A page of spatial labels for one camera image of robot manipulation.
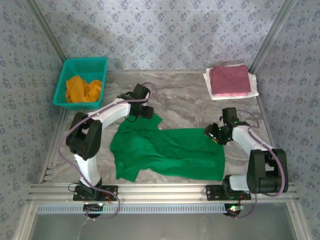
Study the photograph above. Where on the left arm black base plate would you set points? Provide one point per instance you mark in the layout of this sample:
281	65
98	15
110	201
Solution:
111	191

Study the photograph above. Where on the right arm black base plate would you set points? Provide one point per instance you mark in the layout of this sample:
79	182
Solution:
212	192

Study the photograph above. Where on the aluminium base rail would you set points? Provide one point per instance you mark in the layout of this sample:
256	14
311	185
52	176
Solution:
162	192

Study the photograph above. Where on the controller board with LED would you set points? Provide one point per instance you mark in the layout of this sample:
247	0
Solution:
93	206
233	208

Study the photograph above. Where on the maroon folded t-shirt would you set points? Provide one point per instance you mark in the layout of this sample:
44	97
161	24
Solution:
230	80

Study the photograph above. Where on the teal plastic basket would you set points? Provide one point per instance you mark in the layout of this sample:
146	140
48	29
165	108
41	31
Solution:
82	65

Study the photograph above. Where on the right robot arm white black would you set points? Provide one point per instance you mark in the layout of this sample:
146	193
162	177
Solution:
250	140

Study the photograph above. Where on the white folded t-shirt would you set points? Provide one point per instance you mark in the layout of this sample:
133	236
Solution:
253	86

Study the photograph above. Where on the green t-shirt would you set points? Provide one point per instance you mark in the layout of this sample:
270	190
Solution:
162	150

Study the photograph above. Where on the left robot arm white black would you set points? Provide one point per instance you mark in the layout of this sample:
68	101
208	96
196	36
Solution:
87	165

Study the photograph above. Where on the aluminium frame post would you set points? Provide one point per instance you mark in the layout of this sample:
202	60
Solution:
272	37
47	32

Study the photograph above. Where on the orange t-shirt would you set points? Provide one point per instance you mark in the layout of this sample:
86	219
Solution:
75	87

